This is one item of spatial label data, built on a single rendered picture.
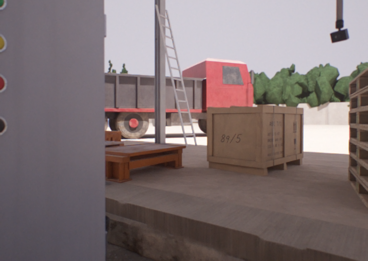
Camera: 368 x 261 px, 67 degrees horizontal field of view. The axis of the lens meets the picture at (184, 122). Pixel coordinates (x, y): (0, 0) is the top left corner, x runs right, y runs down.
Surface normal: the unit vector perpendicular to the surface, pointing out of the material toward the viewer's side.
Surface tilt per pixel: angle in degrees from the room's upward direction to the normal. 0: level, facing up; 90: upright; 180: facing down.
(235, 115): 90
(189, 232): 90
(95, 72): 90
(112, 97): 90
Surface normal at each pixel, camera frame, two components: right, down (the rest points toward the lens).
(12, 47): 0.82, 0.00
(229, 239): -0.57, 0.01
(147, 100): 0.37, 0.01
